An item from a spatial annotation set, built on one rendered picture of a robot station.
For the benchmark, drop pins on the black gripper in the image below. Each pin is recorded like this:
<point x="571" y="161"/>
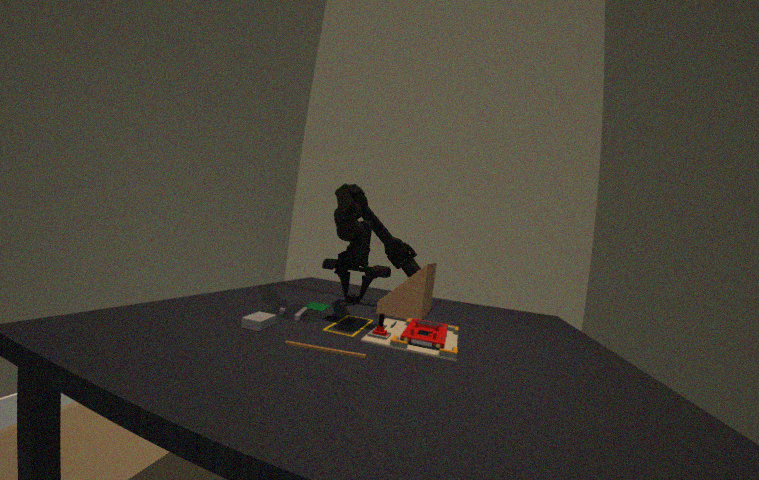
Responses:
<point x="370" y="272"/>

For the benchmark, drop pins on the long brown wooden rod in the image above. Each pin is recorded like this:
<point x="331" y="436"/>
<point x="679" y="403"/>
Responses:
<point x="328" y="350"/>

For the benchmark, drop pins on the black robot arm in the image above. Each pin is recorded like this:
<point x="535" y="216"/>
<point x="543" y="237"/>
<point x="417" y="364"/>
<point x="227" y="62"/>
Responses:
<point x="353" y="204"/>

